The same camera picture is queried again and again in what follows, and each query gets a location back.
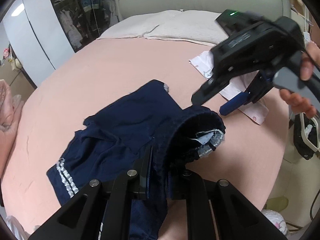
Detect pink printed pajama garment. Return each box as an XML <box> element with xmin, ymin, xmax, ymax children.
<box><xmin>189</xmin><ymin>51</ymin><xmax>269</xmax><ymax>125</ymax></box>

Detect navy blue striped shorts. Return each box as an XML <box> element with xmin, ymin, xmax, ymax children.
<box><xmin>47</xmin><ymin>80</ymin><xmax>226</xmax><ymax>239</ymax></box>

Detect person's right hand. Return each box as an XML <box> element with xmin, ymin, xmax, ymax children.
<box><xmin>279</xmin><ymin>41</ymin><xmax>319</xmax><ymax>119</ymax></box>

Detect pink bed sheet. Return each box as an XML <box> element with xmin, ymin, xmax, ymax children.
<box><xmin>2</xmin><ymin>38</ymin><xmax>289</xmax><ymax>233</ymax></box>

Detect white knitted blanket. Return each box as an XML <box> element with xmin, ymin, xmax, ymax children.
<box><xmin>99</xmin><ymin>10</ymin><xmax>228</xmax><ymax>46</ymax></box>

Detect rolled pink quilt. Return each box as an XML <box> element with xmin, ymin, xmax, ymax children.
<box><xmin>1</xmin><ymin>80</ymin><xmax>24</xmax><ymax>177</ymax></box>

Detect dark glass wardrobe door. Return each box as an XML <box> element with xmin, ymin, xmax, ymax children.
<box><xmin>50</xmin><ymin>0</ymin><xmax>119</xmax><ymax>52</ymax></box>

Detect beige cabinet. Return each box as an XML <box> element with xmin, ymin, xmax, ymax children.
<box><xmin>1</xmin><ymin>44</ymin><xmax>37</xmax><ymax>101</ymax></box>

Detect white curved wardrobe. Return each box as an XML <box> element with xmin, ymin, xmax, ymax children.
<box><xmin>3</xmin><ymin>0</ymin><xmax>74</xmax><ymax>79</ymax></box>

